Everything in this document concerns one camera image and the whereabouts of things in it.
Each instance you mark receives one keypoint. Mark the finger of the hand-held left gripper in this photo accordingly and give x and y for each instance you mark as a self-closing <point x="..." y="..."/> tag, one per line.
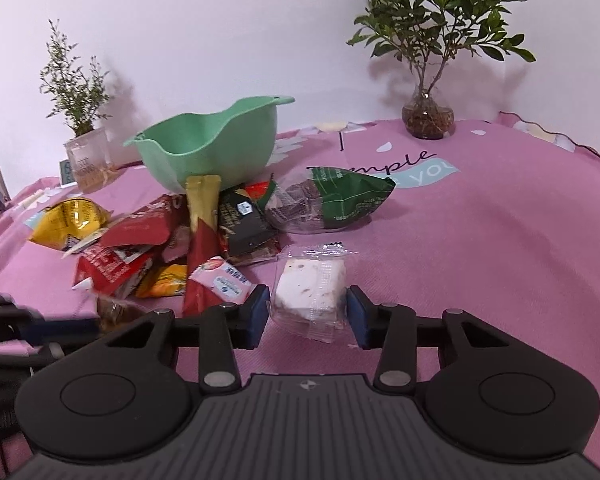
<point x="65" y="329"/>
<point x="45" y="352"/>

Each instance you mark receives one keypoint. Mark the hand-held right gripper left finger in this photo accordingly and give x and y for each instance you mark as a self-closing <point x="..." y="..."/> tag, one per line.
<point x="259" y="315"/>

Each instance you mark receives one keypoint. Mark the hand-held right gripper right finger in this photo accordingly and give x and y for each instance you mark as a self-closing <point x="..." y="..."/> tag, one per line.
<point x="356" y="315"/>

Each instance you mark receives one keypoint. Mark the white nougat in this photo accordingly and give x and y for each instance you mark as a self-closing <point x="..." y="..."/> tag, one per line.
<point x="307" y="287"/>

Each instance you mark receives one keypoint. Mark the clear packet of nuts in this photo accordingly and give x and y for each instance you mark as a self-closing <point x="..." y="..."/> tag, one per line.
<point x="120" y="312"/>

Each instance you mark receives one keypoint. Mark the red white snack packet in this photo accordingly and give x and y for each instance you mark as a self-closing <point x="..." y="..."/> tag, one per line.
<point x="110" y="265"/>

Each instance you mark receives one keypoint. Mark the black snack packet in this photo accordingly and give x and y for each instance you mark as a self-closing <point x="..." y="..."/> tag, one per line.
<point x="242" y="230"/>

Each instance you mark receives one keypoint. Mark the green plastic bowl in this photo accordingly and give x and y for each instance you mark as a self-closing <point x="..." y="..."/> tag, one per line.
<point x="205" y="150"/>

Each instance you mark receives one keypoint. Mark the pink white snack packet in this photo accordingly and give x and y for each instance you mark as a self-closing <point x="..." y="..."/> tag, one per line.
<point x="220" y="280"/>

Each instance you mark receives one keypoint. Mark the cream flat packet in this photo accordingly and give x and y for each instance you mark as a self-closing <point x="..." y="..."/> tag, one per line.
<point x="87" y="243"/>

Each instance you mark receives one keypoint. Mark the orange yellow packet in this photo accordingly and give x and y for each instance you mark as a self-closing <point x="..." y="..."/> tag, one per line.
<point x="165" y="280"/>

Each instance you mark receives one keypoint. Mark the yellow snack bag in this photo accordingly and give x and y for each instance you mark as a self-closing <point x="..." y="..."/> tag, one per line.
<point x="65" y="222"/>

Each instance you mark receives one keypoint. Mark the gold red stick packet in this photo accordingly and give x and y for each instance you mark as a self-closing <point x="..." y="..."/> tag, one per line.
<point x="202" y="210"/>

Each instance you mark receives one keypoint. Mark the green clear snack bag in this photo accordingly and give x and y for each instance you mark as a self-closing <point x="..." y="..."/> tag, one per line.
<point x="345" y="195"/>

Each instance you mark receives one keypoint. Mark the dark red snack packet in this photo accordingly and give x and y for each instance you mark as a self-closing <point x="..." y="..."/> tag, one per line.
<point x="135" y="230"/>

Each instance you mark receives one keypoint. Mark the red illustrated snack packet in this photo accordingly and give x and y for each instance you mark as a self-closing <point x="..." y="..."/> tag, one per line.
<point x="260" y="190"/>

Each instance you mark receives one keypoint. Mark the pink printed tablecloth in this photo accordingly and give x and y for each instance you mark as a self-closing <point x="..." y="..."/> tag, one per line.
<point x="480" y="260"/>

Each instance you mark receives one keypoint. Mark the white digital clock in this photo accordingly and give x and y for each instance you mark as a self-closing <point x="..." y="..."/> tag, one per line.
<point x="67" y="172"/>

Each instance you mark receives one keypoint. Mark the feathery plant in clear jar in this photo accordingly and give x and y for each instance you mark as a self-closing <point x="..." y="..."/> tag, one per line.
<point x="87" y="160"/>

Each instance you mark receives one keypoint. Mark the leafy plant in glass vase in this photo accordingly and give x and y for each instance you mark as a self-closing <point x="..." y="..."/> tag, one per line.
<point x="427" y="117"/>

